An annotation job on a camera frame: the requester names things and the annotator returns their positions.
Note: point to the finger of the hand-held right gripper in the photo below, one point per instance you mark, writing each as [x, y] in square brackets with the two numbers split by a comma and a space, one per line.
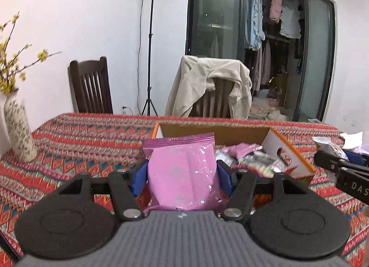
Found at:
[357, 157]
[328, 160]

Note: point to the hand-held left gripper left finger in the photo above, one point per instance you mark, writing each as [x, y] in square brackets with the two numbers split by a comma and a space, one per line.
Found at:
[139, 179]

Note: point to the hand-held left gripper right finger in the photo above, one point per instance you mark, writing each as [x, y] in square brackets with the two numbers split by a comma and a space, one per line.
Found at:
[224, 179]

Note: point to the white snack packet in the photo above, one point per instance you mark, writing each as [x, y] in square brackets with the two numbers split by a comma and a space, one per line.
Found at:
[331, 144]

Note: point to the orange cardboard box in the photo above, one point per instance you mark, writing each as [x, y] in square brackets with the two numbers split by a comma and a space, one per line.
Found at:
[216, 133]

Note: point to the white paper tissue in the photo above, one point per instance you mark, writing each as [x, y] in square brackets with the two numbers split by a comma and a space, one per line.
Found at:
[351, 140]

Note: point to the red patterned tablecloth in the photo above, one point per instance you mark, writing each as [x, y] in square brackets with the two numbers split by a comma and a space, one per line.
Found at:
[72, 145]

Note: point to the pile of pink clothes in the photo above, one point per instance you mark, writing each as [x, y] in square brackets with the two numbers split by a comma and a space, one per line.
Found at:
[268, 108]

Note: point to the wooden chair under jacket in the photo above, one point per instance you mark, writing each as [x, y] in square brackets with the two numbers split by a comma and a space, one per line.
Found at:
[213, 99]

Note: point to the beige jacket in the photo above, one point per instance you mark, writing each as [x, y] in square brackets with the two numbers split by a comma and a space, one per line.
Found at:
[193, 82]

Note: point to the dark wooden chair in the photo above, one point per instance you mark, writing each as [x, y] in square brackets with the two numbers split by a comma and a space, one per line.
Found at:
[90, 88]

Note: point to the hanging pale pink garments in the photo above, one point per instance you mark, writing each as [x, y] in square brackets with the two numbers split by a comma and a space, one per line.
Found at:
[263, 65]

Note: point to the studio light on stand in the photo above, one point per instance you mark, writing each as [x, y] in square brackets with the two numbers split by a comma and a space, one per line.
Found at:
[150, 53]

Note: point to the small floral ceramic vase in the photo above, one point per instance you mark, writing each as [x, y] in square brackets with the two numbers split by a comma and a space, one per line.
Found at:
[20, 128]

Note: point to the hanging white top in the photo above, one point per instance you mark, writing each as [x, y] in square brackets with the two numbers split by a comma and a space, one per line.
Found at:
[291, 21]

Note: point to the hanging light blue shirt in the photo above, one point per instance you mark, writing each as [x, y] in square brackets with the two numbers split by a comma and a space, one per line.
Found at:
[255, 21]

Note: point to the hanging pink jacket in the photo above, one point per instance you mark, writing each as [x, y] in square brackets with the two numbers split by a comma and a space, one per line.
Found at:
[276, 10]

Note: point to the black framed sliding glass door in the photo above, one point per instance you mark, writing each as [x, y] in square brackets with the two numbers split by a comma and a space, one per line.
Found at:
[213, 19]

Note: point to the yellow blossom twigs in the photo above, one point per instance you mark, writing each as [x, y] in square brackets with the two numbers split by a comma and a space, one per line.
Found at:
[14, 62]

